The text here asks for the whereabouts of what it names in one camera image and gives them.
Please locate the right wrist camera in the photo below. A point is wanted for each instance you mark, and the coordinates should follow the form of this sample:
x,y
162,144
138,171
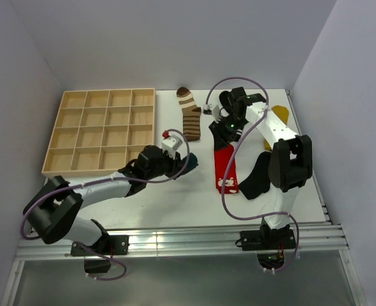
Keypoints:
x,y
214,110

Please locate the black sock with white stripes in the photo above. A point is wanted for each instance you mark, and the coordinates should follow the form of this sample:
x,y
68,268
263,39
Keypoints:
x,y
220,143

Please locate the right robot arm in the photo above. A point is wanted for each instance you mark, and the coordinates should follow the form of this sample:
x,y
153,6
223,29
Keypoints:
x,y
282,170

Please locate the dark teal sock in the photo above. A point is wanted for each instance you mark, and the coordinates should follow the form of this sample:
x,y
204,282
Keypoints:
x,y
192,162

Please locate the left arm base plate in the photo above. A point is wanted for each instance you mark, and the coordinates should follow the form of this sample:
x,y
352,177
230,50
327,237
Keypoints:
x,y
114,245

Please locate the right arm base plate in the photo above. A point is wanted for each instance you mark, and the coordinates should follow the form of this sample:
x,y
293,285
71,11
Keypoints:
x,y
266,239

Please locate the wooden compartment tray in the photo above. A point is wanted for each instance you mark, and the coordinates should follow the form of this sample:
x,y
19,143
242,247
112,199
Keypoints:
x,y
99,131

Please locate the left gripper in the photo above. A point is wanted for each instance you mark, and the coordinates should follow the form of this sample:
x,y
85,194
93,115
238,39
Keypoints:
x,y
176,165

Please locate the brown striped sock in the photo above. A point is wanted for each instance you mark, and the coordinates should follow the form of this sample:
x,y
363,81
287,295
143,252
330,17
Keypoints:
x,y
191,114

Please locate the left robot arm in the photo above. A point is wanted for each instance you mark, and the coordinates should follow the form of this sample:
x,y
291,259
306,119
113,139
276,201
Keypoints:
x,y
53,212

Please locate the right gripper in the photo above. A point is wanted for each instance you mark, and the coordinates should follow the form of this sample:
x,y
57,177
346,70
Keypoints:
x,y
223,132

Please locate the aluminium mounting rail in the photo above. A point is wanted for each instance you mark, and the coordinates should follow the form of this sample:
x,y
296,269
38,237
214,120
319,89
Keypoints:
x,y
176,242

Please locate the yellow sock with cartoon face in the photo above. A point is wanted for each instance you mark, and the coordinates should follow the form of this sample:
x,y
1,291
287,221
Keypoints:
x,y
283,114

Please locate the plain black sock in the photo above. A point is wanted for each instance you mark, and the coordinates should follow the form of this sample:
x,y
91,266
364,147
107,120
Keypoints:
x,y
258,181

